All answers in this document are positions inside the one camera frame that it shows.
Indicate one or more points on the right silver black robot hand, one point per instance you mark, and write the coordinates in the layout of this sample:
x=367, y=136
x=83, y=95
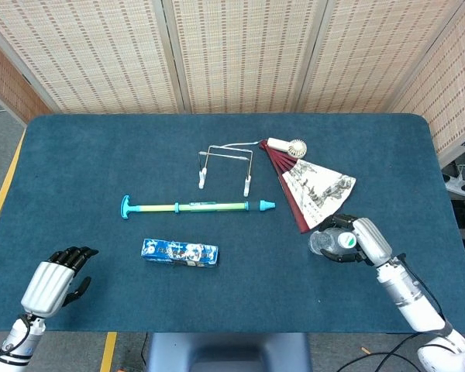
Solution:
x=366, y=240

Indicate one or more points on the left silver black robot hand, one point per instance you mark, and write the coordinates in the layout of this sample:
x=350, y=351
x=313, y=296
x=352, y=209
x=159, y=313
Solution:
x=50, y=284

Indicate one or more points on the transparent water bottle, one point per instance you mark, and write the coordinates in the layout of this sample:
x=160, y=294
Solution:
x=327, y=241

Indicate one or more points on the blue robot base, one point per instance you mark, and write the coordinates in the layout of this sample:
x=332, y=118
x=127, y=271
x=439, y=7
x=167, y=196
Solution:
x=228, y=352

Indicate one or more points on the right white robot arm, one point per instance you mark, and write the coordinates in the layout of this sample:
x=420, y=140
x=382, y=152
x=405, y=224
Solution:
x=414, y=302

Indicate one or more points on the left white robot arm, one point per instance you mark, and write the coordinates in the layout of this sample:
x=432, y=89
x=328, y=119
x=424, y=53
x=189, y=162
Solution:
x=15, y=343

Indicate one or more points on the teal and green pump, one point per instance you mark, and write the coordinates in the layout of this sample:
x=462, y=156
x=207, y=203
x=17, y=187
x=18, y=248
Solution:
x=197, y=207

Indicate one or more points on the painted paper folding fan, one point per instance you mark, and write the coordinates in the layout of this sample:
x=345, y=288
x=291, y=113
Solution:
x=314, y=186

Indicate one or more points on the white power strip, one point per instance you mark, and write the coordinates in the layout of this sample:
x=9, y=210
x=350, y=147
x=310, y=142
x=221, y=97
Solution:
x=455, y=185

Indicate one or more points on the white handheld mini fan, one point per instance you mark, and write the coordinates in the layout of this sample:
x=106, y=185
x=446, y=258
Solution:
x=290, y=146

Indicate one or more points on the blue white snack package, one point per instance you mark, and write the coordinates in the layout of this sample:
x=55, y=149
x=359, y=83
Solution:
x=180, y=252

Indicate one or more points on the blue felt table cover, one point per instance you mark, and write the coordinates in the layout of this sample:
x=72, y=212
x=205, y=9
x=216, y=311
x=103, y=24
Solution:
x=217, y=294

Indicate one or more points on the woven bamboo folding screen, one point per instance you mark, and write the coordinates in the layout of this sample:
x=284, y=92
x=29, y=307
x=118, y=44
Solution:
x=232, y=54

